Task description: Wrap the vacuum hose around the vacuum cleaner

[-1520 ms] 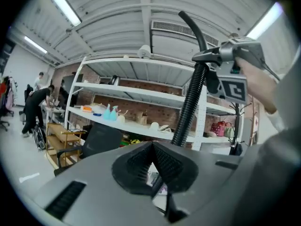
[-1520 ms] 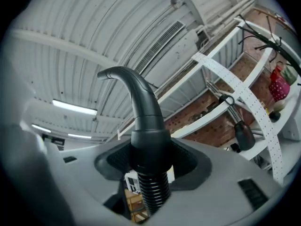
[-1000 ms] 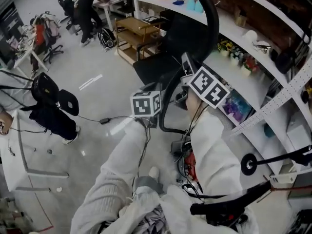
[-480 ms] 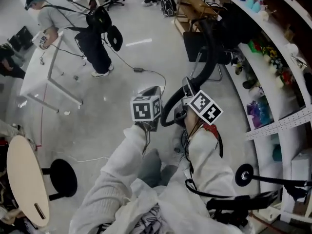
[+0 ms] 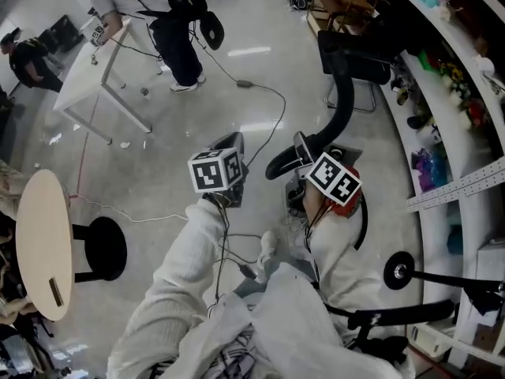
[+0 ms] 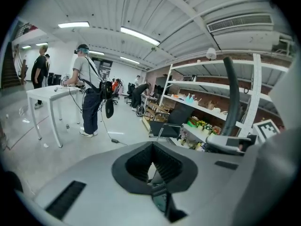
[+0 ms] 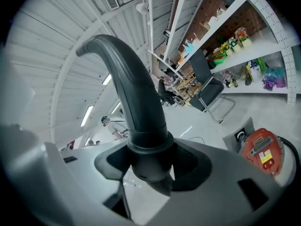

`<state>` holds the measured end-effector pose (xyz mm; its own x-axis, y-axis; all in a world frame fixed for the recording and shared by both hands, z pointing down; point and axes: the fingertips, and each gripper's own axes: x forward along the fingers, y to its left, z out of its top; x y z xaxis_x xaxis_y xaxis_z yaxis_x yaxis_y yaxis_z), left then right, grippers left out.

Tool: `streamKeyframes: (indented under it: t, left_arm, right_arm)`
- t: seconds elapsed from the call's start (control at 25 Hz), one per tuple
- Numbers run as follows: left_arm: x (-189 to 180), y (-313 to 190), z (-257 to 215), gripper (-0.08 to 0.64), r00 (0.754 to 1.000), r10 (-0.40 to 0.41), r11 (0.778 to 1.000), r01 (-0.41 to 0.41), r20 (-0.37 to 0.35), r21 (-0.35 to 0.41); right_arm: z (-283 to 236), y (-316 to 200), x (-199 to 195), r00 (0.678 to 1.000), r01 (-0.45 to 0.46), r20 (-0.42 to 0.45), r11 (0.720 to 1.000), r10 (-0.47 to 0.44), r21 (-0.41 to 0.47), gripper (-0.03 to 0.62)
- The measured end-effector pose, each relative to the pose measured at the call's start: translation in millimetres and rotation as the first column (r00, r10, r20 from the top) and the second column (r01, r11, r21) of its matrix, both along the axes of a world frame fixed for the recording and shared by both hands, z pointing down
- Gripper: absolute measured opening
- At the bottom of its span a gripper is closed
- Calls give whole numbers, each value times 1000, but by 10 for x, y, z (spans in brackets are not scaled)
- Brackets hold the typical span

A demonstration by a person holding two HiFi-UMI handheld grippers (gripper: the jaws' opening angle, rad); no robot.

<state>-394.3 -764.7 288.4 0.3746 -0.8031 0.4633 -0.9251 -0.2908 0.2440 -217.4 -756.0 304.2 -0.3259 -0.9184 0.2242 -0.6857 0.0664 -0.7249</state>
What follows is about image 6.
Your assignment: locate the row of potted artificial flowers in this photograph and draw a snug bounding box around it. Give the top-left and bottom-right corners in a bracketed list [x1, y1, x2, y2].
[195, 119, 222, 137]

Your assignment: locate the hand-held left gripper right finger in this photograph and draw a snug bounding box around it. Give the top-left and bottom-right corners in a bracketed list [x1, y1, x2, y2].
[151, 141, 261, 226]

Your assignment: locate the white metal shelving unit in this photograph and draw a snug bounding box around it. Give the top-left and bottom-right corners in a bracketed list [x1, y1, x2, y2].
[161, 52, 296, 152]

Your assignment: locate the orange office chair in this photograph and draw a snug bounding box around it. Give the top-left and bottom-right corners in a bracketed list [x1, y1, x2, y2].
[111, 78, 123, 106]

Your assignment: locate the black power adapter cable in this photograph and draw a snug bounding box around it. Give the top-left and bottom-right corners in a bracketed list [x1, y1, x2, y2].
[100, 97, 129, 147]

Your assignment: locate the black cantilever chair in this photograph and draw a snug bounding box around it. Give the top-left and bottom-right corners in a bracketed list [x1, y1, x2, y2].
[147, 104, 196, 142]

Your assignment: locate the white rectangular table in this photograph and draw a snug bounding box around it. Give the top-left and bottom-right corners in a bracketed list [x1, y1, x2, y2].
[25, 85, 83, 148]

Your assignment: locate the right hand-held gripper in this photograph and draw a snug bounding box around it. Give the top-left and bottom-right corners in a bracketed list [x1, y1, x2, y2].
[206, 119, 281, 154]

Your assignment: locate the staircase with black railing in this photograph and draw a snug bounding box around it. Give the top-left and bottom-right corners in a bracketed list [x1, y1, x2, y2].
[0, 40, 24, 90]

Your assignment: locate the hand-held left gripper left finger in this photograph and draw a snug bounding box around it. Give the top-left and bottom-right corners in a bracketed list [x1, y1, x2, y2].
[32, 141, 170, 226]

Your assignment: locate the white ceiling air conditioner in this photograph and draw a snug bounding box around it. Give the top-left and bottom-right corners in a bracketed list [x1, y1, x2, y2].
[206, 12, 282, 53]

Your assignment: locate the black office chair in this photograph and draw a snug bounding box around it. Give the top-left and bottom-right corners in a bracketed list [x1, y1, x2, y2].
[124, 82, 135, 106]

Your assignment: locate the green plastic box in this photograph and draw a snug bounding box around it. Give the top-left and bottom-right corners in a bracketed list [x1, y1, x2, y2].
[186, 117, 200, 129]

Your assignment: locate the white paper roll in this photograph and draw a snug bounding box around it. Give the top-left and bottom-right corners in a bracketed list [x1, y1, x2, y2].
[206, 47, 217, 61]

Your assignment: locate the black vacuum hose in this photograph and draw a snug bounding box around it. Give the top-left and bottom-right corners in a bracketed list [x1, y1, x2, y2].
[222, 56, 241, 138]

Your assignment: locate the person's right forearm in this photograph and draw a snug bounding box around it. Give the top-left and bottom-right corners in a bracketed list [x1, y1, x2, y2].
[268, 53, 301, 134]

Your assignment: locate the ceiling tube light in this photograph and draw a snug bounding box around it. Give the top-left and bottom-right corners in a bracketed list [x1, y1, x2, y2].
[119, 56, 141, 65]
[57, 21, 91, 29]
[120, 26, 161, 47]

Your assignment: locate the wooden chair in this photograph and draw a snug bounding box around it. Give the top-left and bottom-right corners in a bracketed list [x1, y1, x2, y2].
[142, 101, 170, 123]

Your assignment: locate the teal plastic toy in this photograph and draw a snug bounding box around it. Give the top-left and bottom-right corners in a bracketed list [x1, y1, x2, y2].
[185, 94, 198, 106]

